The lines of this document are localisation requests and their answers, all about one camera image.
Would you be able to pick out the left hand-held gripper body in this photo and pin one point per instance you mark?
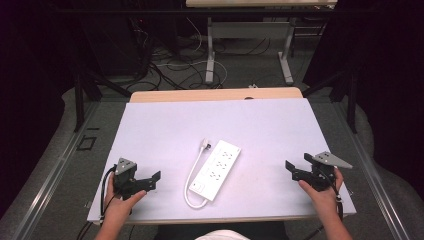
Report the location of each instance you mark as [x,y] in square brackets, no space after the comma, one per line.
[125,178]

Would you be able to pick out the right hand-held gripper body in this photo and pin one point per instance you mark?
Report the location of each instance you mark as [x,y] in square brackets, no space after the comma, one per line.
[320,171]

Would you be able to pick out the person's left hand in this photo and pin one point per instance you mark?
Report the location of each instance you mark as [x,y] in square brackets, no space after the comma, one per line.
[119,203]

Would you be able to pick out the person's right hand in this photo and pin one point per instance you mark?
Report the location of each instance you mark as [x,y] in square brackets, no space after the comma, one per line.
[321,200]

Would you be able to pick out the white table mat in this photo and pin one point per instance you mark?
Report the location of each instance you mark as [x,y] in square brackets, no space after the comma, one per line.
[260,133]

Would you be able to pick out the black floor socket plate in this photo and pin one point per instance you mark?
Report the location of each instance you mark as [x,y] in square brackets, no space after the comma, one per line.
[86,143]

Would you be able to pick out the white power plug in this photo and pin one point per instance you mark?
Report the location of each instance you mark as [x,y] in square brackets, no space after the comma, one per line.
[205,144]

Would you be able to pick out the white power strip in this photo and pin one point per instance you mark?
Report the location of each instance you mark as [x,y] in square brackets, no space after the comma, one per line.
[215,170]

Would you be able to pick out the person's dark pants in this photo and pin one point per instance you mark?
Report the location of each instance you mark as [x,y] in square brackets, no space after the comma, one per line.
[266,231]

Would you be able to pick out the black metal stand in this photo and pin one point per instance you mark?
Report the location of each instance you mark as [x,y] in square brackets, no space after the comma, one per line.
[80,100]
[351,100]

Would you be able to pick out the person's white shirt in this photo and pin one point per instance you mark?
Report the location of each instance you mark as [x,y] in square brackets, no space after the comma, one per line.
[222,235]

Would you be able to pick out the white metal-legged desk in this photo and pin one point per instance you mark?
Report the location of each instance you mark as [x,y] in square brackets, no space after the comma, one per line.
[248,31]

